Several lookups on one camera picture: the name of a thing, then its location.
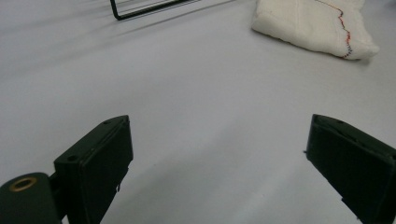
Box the black wire rack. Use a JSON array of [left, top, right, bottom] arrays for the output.
[[109, 0, 200, 21]]

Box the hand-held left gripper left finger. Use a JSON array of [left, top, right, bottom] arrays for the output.
[[53, 115, 134, 224]]

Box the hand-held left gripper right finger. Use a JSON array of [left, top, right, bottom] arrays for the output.
[[304, 114, 396, 224]]

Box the white towel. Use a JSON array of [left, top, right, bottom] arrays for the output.
[[251, 0, 381, 61]]

